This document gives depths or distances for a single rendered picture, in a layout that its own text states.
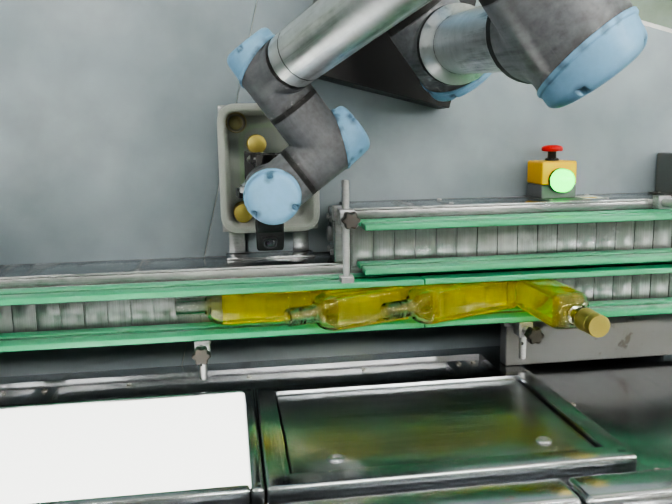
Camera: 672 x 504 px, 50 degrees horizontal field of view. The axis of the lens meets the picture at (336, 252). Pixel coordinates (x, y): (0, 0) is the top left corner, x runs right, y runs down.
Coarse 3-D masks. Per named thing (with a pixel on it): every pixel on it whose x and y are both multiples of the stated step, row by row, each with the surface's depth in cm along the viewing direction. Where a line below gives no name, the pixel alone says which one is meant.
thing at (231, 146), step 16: (224, 112) 123; (240, 112) 126; (256, 112) 126; (224, 128) 124; (256, 128) 131; (272, 128) 131; (224, 144) 124; (240, 144) 131; (272, 144) 132; (224, 160) 124; (240, 160) 131; (224, 176) 124; (240, 176) 132; (224, 192) 125; (224, 208) 125; (304, 208) 134; (224, 224) 126; (240, 224) 128; (288, 224) 128; (304, 224) 128
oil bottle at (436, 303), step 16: (416, 288) 120; (432, 288) 119; (448, 288) 119; (464, 288) 120; (480, 288) 122; (496, 288) 124; (512, 288) 125; (416, 304) 117; (432, 304) 117; (448, 304) 119; (464, 304) 120; (480, 304) 122; (496, 304) 124; (512, 304) 126; (416, 320) 118; (432, 320) 117; (448, 320) 120
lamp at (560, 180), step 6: (558, 168) 135; (552, 174) 134; (558, 174) 133; (564, 174) 132; (570, 174) 133; (552, 180) 133; (558, 180) 132; (564, 180) 132; (570, 180) 133; (552, 186) 134; (558, 186) 133; (564, 186) 133; (570, 186) 133
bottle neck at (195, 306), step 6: (180, 300) 119; (186, 300) 120; (192, 300) 119; (198, 300) 120; (204, 300) 120; (180, 306) 119; (186, 306) 119; (192, 306) 119; (198, 306) 119; (204, 306) 119; (180, 312) 119; (186, 312) 119; (192, 312) 119; (198, 312) 120; (204, 312) 120
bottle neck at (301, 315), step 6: (300, 306) 115; (306, 306) 115; (312, 306) 115; (288, 312) 114; (294, 312) 113; (300, 312) 114; (306, 312) 114; (312, 312) 115; (288, 318) 115; (294, 318) 113; (300, 318) 114; (306, 318) 114; (312, 318) 115; (288, 324) 114; (294, 324) 114; (300, 324) 114
